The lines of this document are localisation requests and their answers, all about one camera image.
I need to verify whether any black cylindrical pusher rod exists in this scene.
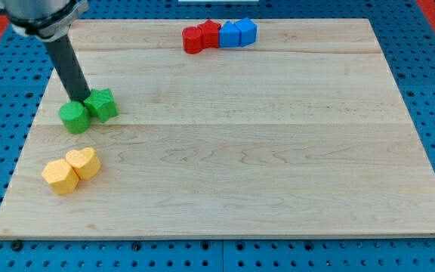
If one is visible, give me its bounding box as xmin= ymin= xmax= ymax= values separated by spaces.
xmin=45 ymin=34 xmax=91 ymax=103

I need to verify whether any green cylinder block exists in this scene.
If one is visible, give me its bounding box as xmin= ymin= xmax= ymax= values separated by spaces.
xmin=58 ymin=101 xmax=91 ymax=134

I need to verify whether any green star block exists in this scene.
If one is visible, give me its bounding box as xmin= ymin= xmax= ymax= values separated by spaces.
xmin=83 ymin=88 xmax=119 ymax=123

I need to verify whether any yellow heart block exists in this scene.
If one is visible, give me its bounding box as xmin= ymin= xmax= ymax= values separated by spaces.
xmin=65 ymin=147 xmax=101 ymax=180

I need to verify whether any yellow hexagon block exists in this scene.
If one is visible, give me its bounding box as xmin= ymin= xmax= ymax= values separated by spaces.
xmin=42 ymin=159 xmax=80 ymax=195

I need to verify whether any red cylinder block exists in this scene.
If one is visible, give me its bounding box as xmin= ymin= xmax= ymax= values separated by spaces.
xmin=181 ymin=26 xmax=202 ymax=54

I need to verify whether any red star block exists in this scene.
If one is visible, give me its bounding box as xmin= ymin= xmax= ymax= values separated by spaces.
xmin=198 ymin=20 xmax=221 ymax=49

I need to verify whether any blue triangle block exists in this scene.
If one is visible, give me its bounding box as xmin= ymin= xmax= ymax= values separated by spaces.
xmin=218 ymin=21 xmax=240 ymax=48

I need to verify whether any blue cube block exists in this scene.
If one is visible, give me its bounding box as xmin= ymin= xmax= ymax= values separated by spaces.
xmin=234 ymin=17 xmax=258 ymax=47

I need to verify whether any light wooden board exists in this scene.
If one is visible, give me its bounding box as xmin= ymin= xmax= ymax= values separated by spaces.
xmin=0 ymin=19 xmax=435 ymax=241

